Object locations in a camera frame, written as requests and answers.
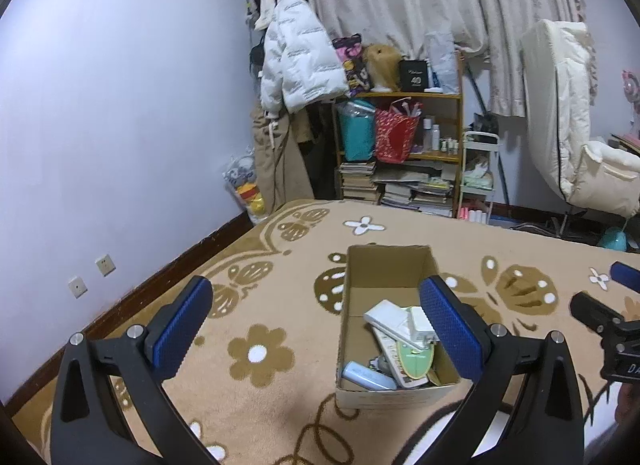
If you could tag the black box marked 40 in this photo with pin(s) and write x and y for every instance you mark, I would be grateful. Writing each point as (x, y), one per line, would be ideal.
(413, 75)

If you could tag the white puffer jacket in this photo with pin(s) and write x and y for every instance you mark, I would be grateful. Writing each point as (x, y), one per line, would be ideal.
(301, 65)

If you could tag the white rolling cart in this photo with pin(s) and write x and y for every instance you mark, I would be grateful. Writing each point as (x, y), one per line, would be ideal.
(479, 176)

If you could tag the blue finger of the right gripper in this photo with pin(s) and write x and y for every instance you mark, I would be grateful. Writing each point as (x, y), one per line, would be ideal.
(625, 275)

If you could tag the white square card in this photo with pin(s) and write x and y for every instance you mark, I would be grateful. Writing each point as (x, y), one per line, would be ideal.
(420, 328)

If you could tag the cream office chair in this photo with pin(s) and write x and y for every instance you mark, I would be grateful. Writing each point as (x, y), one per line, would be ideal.
(584, 172)

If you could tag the red gift bag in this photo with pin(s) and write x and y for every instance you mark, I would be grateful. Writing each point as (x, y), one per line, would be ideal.
(395, 128)

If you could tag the green oval pochacco brush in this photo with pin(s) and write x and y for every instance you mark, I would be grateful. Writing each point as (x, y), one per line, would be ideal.
(415, 363)

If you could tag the bag of plush toys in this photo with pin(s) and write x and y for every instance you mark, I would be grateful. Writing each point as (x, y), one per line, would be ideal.
(240, 176)

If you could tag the wall socket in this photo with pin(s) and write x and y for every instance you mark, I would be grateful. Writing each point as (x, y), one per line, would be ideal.
(77, 286)
(105, 265)

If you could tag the teal storage bag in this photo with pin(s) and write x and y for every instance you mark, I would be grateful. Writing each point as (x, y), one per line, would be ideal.
(357, 122)

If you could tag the person right hand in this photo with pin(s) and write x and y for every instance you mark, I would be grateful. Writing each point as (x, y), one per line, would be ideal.
(627, 410)

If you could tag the beige hanging trousers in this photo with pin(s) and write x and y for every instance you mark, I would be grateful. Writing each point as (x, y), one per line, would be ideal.
(282, 175)

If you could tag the white tv remote control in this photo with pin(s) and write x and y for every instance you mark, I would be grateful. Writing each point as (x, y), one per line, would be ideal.
(388, 347)

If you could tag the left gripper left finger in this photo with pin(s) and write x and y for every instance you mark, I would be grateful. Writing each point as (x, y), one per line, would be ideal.
(88, 425)

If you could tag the wall socket lower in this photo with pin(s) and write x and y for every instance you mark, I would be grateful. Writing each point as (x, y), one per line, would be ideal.
(77, 286)

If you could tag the stack of books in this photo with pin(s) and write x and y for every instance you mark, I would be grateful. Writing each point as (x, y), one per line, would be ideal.
(356, 181)

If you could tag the wall socket upper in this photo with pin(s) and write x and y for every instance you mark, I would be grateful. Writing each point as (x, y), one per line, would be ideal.
(105, 265)

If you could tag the white folding stand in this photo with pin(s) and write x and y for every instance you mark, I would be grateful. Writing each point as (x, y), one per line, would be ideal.
(391, 320)

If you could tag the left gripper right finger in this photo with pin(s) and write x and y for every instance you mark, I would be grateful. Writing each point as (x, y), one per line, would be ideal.
(545, 423)

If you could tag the wooden bookshelf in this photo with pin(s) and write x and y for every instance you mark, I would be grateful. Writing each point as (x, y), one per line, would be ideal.
(429, 180)

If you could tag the cardboard box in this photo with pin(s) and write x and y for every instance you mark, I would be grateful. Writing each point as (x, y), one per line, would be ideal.
(374, 273)

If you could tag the teal round fan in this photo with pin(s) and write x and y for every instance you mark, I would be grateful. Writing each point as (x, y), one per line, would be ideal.
(614, 238)

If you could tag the light blue cylinder gadget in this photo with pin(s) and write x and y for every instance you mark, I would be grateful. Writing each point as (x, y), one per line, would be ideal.
(367, 378)

